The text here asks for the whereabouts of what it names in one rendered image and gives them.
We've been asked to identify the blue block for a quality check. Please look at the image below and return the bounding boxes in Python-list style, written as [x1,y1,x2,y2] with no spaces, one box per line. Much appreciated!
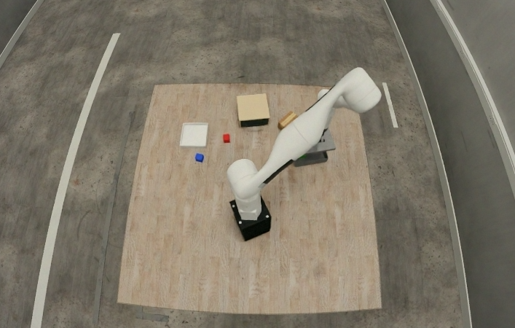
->
[195,153,204,163]

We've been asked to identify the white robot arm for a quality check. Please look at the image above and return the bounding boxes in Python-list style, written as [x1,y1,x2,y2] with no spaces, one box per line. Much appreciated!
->
[227,68,381,220]

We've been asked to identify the brown cardboard box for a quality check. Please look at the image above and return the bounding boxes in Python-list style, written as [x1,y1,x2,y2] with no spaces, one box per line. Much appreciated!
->
[278,111,298,130]

